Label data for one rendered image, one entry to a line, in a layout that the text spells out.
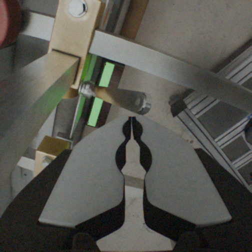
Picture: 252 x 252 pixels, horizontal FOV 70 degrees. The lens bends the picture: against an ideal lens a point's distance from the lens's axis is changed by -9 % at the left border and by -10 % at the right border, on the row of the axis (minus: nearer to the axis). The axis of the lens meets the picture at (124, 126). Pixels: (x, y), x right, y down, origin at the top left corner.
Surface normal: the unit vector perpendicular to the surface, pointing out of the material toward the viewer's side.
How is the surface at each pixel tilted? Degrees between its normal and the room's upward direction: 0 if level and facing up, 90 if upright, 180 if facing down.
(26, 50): 0
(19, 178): 0
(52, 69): 90
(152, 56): 0
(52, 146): 90
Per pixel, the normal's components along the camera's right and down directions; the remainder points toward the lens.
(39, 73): 0.33, -0.81
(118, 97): -0.88, -0.24
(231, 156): -0.02, 0.51
